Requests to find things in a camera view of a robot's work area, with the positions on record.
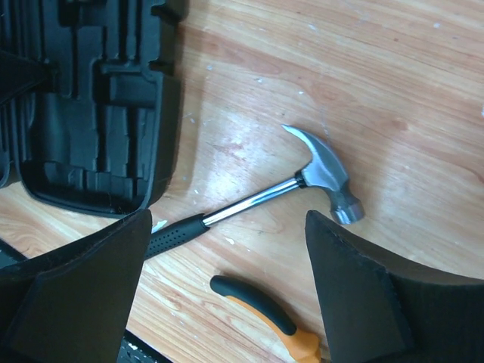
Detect orange needle nose pliers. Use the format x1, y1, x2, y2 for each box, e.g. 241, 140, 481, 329
209, 275, 322, 362

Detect claw hammer black grip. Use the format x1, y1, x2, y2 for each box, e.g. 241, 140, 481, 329
144, 125, 365, 260

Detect black plastic tool case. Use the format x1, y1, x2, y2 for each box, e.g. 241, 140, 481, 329
1, 1, 188, 218

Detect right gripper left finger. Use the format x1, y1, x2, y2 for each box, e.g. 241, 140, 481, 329
1, 209, 152, 362

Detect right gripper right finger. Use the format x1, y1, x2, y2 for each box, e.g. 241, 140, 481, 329
305, 211, 483, 362

